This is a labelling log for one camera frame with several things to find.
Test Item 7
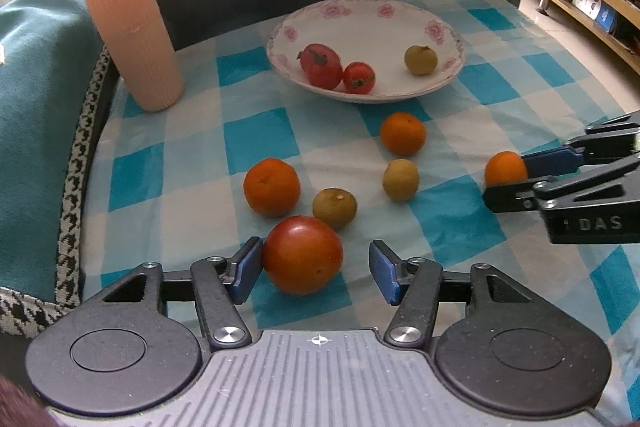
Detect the orange tangerine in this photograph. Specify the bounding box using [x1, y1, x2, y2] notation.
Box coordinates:
[243, 158, 300, 218]
[484, 150, 528, 186]
[380, 112, 426, 156]

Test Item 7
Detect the large red tomato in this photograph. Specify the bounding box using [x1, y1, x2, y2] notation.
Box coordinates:
[262, 216, 344, 296]

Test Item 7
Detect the blue white checkered tablecloth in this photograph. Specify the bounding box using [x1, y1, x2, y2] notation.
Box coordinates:
[81, 0, 639, 423]

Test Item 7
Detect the small red cherry tomato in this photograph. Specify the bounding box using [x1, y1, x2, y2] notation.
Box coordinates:
[343, 62, 376, 94]

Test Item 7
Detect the white floral porcelain bowl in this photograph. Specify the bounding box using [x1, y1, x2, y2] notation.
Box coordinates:
[266, 0, 465, 104]

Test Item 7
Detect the red cherry tomato with stem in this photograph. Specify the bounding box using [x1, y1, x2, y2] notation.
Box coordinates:
[297, 43, 343, 90]

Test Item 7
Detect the teal blanket with houndstooth trim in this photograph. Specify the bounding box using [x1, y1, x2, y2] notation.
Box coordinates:
[1, 0, 117, 338]

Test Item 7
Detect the pink ribbed cylinder cup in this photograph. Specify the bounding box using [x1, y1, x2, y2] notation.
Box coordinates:
[85, 0, 184, 112]

